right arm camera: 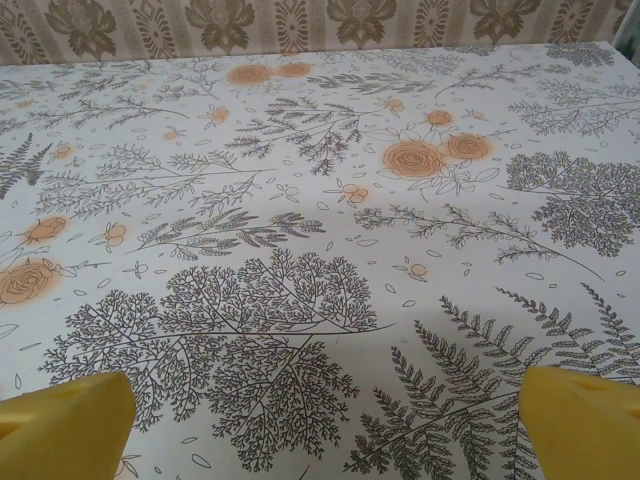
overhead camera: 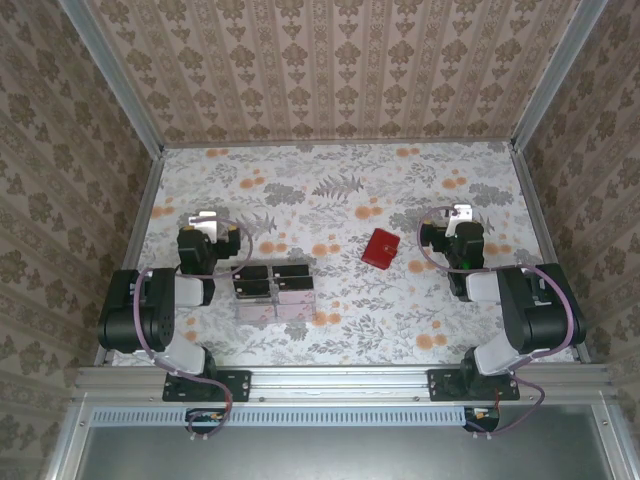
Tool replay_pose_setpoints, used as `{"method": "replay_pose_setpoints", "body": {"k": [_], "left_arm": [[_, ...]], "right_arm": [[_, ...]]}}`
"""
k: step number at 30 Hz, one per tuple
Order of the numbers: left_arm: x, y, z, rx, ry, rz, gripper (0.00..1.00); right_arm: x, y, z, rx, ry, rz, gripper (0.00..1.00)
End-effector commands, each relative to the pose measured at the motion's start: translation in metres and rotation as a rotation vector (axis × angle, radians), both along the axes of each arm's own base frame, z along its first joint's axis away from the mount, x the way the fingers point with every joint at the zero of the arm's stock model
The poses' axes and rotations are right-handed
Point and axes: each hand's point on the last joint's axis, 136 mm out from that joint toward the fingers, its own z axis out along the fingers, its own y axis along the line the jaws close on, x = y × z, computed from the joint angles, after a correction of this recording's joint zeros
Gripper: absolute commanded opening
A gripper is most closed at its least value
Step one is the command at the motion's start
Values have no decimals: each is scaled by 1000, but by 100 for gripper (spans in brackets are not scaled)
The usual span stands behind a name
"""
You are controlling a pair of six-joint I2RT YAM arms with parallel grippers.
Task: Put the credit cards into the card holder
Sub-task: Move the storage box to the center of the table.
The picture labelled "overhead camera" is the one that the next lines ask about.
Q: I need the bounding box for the pale pink card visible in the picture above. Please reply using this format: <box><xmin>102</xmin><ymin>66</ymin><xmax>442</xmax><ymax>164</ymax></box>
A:
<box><xmin>237</xmin><ymin>301</ymin><xmax>274</xmax><ymax>322</ymax></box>

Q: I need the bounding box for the red card holder wallet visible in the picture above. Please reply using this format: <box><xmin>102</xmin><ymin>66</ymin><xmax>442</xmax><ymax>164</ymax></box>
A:
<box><xmin>360</xmin><ymin>228</ymin><xmax>402</xmax><ymax>271</ymax></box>

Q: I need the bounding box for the white card with red print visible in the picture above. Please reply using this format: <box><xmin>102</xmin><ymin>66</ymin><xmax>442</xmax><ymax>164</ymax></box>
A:
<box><xmin>276</xmin><ymin>290</ymin><xmax>316</xmax><ymax>307</ymax></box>

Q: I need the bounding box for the black credit card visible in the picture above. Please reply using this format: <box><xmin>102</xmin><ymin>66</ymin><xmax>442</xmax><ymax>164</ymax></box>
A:
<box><xmin>233</xmin><ymin>279</ymin><xmax>273</xmax><ymax>301</ymax></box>
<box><xmin>272</xmin><ymin>276</ymin><xmax>315</xmax><ymax>293</ymax></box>
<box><xmin>271</xmin><ymin>263</ymin><xmax>310</xmax><ymax>279</ymax></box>
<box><xmin>232</xmin><ymin>265</ymin><xmax>272</xmax><ymax>282</ymax></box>

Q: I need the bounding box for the grey metal panel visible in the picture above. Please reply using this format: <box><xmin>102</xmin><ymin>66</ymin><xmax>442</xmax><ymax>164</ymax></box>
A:
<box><xmin>47</xmin><ymin>399</ymin><xmax>631</xmax><ymax>480</ymax></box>

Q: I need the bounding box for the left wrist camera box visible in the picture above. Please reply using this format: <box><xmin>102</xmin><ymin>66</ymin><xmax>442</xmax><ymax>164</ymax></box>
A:
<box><xmin>188</xmin><ymin>210</ymin><xmax>222</xmax><ymax>242</ymax></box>

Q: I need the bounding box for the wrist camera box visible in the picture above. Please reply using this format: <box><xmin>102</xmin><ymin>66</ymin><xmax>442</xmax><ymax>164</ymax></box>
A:
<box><xmin>188</xmin><ymin>210</ymin><xmax>222</xmax><ymax>242</ymax></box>
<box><xmin>446</xmin><ymin>203</ymin><xmax>474</xmax><ymax>240</ymax></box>

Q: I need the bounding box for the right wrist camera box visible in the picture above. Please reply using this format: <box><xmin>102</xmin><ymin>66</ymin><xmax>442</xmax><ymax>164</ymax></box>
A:
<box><xmin>446</xmin><ymin>203</ymin><xmax>474</xmax><ymax>240</ymax></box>

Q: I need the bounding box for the aluminium table edge rail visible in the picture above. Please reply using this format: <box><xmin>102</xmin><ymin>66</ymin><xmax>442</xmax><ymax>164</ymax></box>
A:
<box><xmin>509</xmin><ymin>142</ymin><xmax>592</xmax><ymax>364</ymax></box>
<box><xmin>92</xmin><ymin>149</ymin><xmax>165</xmax><ymax>366</ymax></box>
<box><xmin>162</xmin><ymin>137</ymin><xmax>516</xmax><ymax>150</ymax></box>

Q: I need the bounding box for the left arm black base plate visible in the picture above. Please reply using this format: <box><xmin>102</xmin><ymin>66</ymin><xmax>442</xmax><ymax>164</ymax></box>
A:
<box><xmin>162</xmin><ymin>368</ymin><xmax>252</xmax><ymax>404</ymax></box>

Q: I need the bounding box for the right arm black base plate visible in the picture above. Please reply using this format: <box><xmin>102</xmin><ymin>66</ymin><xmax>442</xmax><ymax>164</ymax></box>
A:
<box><xmin>427</xmin><ymin>368</ymin><xmax>521</xmax><ymax>403</ymax></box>

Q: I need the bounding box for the aluminium frame post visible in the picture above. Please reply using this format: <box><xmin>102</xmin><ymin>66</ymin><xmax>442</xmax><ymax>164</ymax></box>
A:
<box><xmin>509</xmin><ymin>0</ymin><xmax>610</xmax><ymax>151</ymax></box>
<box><xmin>58</xmin><ymin>0</ymin><xmax>166</xmax><ymax>154</ymax></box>

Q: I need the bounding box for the aluminium mounting rail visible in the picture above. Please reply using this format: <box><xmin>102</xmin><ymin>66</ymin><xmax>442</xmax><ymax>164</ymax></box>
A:
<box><xmin>74</xmin><ymin>364</ymin><xmax>617</xmax><ymax>401</ymax></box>

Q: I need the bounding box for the slotted grey cable duct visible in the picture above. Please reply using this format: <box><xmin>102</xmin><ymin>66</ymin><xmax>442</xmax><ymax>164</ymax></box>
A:
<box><xmin>92</xmin><ymin>405</ymin><xmax>471</xmax><ymax>427</ymax></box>

